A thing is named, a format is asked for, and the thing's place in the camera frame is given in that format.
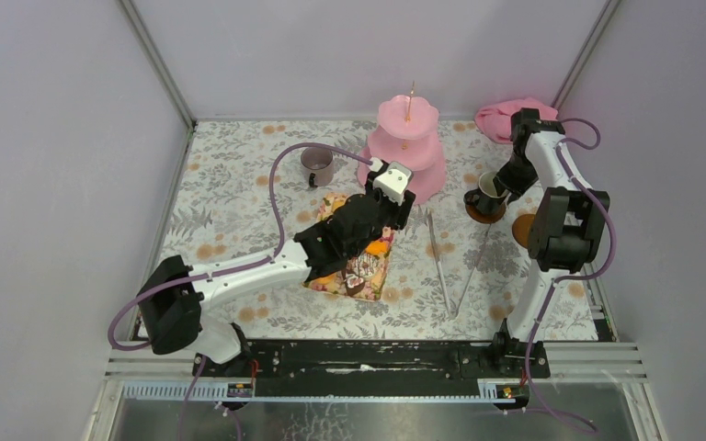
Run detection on black mug white inside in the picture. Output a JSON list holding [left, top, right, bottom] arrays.
[[463, 172, 510, 214]]

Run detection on brown wooden saucer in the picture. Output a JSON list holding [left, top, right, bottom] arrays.
[[465, 205, 507, 224], [511, 213, 535, 248]]

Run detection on purple mug black handle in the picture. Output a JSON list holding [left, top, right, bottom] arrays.
[[301, 147, 335, 188]]

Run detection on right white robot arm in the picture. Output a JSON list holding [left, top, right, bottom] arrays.
[[489, 107, 609, 379]]

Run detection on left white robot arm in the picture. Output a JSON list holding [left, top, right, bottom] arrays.
[[137, 190, 416, 378]]

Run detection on floral tablecloth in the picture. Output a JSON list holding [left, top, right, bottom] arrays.
[[136, 119, 601, 342]]

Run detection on orange tart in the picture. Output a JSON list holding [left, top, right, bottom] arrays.
[[365, 240, 391, 256]]

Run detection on chocolate drizzle donut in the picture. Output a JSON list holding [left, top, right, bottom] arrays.
[[349, 253, 381, 280]]

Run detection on floral dessert tray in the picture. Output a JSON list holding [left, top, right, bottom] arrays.
[[294, 193, 399, 300]]

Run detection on pink cloth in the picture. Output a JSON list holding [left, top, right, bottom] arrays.
[[474, 97, 559, 144]]

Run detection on chocolate cake piece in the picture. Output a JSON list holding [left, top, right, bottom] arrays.
[[342, 270, 367, 298]]

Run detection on pink three-tier cake stand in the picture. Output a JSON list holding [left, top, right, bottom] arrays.
[[360, 92, 447, 205]]

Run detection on metal tongs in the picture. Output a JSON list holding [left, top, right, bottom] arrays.
[[427, 210, 492, 322]]

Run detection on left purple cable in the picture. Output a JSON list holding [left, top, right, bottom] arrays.
[[107, 142, 384, 353]]

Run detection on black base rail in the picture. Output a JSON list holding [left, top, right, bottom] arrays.
[[193, 337, 551, 398]]

